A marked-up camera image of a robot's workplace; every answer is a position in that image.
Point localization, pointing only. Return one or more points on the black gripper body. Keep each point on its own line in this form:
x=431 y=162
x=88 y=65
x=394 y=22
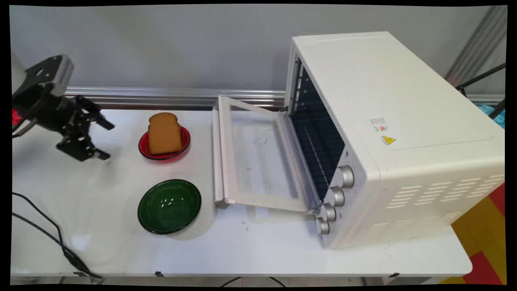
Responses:
x=52 y=113

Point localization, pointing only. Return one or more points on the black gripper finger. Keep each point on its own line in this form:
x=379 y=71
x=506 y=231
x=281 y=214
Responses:
x=78 y=147
x=91 y=109

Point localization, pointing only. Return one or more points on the red green button box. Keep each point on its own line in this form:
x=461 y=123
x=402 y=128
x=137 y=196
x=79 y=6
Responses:
x=15 y=117

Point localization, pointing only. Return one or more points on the brown toast bread slice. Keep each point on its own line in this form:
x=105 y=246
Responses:
x=163 y=135

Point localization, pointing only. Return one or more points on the red round plate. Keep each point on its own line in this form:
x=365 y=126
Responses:
x=183 y=139

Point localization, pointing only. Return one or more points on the green round plate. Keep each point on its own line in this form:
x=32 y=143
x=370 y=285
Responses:
x=169 y=207

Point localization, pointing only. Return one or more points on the white glass oven door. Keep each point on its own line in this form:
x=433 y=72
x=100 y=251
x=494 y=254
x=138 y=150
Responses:
x=262 y=157

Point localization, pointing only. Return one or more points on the silver oven knob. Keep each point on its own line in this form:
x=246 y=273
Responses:
x=322 y=226
x=336 y=197
x=328 y=212
x=346 y=176

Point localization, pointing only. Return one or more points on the white label sticker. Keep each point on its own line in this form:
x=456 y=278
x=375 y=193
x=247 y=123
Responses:
x=379 y=124

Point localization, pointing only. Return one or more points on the yellow warning sticker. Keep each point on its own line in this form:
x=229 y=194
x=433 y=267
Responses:
x=388 y=140

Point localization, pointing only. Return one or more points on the white toaster oven body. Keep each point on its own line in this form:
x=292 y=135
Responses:
x=404 y=121

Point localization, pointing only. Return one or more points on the black tripod leg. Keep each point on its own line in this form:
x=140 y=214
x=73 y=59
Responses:
x=480 y=76

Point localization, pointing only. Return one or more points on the blue patterned box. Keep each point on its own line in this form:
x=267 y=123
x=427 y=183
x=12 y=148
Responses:
x=494 y=114

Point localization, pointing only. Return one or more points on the silver black wrist camera mount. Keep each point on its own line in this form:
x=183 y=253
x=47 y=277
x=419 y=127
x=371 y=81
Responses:
x=52 y=74

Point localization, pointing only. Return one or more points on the aluminium table rail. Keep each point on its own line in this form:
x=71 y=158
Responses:
x=169 y=96

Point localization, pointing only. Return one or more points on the aluminium frame post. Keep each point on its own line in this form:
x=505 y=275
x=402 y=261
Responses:
x=476 y=44

